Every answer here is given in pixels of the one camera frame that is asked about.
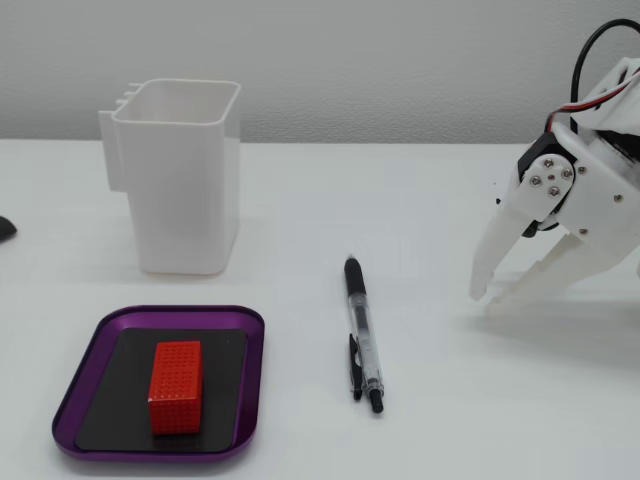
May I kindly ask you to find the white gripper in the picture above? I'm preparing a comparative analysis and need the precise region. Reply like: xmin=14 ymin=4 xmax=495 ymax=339
xmin=468 ymin=122 xmax=640 ymax=318

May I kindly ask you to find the black and clear pen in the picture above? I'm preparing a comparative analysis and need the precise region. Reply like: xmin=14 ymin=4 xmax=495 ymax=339
xmin=343 ymin=256 xmax=385 ymax=415

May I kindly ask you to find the white plastic pen holder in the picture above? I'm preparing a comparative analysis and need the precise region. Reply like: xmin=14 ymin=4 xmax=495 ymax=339
xmin=98 ymin=78 xmax=243 ymax=275

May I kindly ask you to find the black mat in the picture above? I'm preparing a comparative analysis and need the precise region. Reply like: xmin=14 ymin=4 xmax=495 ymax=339
xmin=73 ymin=327 xmax=249 ymax=455

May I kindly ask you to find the red perforated block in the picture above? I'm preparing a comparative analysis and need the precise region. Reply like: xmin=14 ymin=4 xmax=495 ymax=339
xmin=148 ymin=340 xmax=203 ymax=436

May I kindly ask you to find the purple metal tray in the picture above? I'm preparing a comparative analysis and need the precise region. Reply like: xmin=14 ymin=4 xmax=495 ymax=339
xmin=51 ymin=304 xmax=266 ymax=462

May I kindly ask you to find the red white servo wire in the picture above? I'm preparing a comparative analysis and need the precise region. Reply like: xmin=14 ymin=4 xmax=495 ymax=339
xmin=545 ymin=69 xmax=640 ymax=132

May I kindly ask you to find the black cable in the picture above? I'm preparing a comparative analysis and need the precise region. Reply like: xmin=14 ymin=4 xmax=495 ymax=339
xmin=571 ymin=18 xmax=640 ymax=137

